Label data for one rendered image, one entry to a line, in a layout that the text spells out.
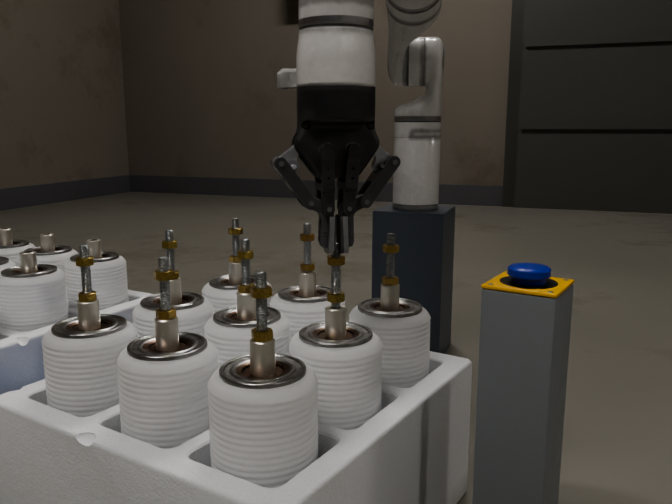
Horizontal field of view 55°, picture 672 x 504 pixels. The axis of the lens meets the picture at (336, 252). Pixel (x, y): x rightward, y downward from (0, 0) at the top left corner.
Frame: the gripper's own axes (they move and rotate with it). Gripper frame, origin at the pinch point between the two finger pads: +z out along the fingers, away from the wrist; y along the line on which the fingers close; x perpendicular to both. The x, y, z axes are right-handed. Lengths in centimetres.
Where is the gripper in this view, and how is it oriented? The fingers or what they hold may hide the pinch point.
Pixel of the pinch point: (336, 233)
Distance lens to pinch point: 63.8
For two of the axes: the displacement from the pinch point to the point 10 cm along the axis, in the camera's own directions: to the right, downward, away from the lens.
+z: 0.0, 9.8, 1.9
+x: -2.6, -1.9, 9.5
